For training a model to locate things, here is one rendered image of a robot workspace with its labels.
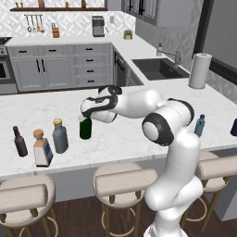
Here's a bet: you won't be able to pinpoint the clear square bottle blue label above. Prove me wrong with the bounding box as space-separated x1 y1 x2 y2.
32 129 55 168

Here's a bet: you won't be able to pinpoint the dark brown glass bottle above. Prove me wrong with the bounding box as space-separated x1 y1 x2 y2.
12 125 29 158

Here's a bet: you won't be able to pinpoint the grey wall cupboards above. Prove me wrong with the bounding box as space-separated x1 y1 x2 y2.
120 0 204 28

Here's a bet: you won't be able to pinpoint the small blue plastic bottle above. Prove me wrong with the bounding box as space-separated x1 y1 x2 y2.
193 114 206 138

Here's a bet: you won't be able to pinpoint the small potted plant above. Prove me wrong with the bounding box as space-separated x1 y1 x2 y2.
123 29 134 41

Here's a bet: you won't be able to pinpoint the dark sink basin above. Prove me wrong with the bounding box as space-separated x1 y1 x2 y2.
131 57 191 81

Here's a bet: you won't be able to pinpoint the grey soap dispenser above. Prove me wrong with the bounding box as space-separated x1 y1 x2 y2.
156 42 164 57

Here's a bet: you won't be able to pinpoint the white paper towel roll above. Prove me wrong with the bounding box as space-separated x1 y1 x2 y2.
188 52 213 90

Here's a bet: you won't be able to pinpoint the dark dishwasher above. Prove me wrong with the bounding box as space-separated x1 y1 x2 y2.
113 45 128 88

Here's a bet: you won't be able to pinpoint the dark blue bottle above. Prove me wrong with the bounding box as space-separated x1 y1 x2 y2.
230 118 237 137

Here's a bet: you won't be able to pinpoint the grey under-sink cupboard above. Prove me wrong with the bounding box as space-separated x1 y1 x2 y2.
124 66 144 87

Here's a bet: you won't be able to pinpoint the grey tap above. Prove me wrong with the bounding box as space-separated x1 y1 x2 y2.
162 50 182 69

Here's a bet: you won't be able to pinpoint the dark wooden wall shelf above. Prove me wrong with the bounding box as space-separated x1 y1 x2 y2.
9 6 108 13

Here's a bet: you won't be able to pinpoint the wooden knife block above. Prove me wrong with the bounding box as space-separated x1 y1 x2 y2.
51 22 60 39

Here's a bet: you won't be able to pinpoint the grey base cupboard run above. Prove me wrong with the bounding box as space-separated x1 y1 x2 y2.
6 43 114 93

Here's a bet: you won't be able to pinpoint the beige round bar stool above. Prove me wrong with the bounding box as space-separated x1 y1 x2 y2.
0 174 59 237
92 162 159 237
180 150 237 232

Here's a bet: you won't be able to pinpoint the black silver coffee machine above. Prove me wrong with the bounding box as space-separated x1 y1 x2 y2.
91 15 106 38

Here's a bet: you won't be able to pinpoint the dark framed window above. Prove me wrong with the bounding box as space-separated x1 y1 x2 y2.
193 0 237 86

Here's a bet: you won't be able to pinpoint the dark green glass bottle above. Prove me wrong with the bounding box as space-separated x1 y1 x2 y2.
79 115 93 141

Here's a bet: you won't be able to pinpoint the grey bottle tan cap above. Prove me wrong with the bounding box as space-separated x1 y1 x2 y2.
52 118 69 155

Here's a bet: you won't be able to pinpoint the steel oven with hob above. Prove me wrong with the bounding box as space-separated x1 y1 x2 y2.
0 36 19 95

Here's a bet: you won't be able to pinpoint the rail with hanging tools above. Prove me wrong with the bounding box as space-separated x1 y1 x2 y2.
23 13 45 33

